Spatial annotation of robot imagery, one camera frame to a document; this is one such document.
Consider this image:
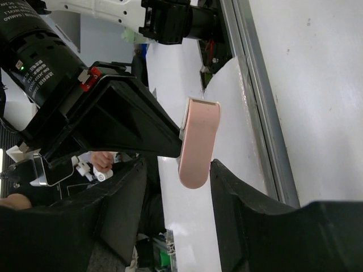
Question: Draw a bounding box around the person hand in background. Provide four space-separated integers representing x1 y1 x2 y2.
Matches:
90 151 113 173

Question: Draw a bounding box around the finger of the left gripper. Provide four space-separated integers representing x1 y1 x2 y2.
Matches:
41 79 182 167

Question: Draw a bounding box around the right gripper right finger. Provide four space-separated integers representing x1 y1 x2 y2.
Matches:
210 160 362 271

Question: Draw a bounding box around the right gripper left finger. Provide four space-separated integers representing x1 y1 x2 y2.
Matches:
1 159 146 271

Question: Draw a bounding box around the aluminium table frame rail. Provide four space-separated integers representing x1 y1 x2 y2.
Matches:
220 1 300 208

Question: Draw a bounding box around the white foam cover panel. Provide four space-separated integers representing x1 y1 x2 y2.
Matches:
146 42 270 272

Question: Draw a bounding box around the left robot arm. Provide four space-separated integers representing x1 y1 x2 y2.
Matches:
1 1 223 167

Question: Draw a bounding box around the pink white mini stapler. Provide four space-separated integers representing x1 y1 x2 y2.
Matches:
178 97 221 189

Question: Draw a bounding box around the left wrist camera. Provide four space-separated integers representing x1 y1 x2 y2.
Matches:
0 146 76 188

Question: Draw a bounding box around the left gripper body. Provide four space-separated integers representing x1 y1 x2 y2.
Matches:
16 61 133 157

